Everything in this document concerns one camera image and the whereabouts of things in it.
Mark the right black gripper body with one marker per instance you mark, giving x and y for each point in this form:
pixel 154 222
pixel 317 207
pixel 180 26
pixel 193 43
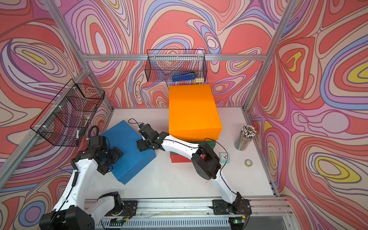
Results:
pixel 144 145

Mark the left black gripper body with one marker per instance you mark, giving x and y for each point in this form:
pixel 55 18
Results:
pixel 109 157

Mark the blue shoebox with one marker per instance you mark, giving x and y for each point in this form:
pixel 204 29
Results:
pixel 125 138

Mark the red shoebox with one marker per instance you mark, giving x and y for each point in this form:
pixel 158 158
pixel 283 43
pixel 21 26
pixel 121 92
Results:
pixel 176 158

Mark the orange shoebox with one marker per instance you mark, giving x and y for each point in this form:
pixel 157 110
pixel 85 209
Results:
pixel 193 115

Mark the green shoebox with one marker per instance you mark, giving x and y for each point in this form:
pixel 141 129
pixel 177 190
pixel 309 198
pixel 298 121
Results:
pixel 211 143

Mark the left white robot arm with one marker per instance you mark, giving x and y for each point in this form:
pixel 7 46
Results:
pixel 69 212

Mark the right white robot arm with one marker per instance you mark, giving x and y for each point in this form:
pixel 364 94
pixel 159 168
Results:
pixel 204 159

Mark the marker in left basket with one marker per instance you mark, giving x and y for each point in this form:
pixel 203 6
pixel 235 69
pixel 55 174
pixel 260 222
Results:
pixel 77 138

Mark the blue stapler in basket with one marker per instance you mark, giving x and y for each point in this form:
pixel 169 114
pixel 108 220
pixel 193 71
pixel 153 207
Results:
pixel 184 76

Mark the small mint green clock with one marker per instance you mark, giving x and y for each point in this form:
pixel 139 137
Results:
pixel 224 157

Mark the metal cup of pencils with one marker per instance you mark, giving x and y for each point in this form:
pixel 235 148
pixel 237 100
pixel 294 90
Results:
pixel 247 133

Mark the yellow tape roll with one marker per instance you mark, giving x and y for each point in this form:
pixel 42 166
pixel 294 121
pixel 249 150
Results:
pixel 248 163

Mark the black wire basket left wall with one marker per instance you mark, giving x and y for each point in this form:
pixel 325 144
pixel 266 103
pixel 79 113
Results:
pixel 72 109

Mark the black wire basket wall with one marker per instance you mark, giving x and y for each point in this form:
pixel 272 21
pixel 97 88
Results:
pixel 162 64
pixel 72 109

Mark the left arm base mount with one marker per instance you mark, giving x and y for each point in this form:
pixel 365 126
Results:
pixel 128 209

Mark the black wire basket back wall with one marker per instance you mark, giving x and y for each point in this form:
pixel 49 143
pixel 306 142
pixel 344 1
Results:
pixel 162 64

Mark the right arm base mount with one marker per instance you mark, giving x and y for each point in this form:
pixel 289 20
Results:
pixel 241 207

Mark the aluminium rail front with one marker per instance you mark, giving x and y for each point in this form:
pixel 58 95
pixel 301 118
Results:
pixel 268 213

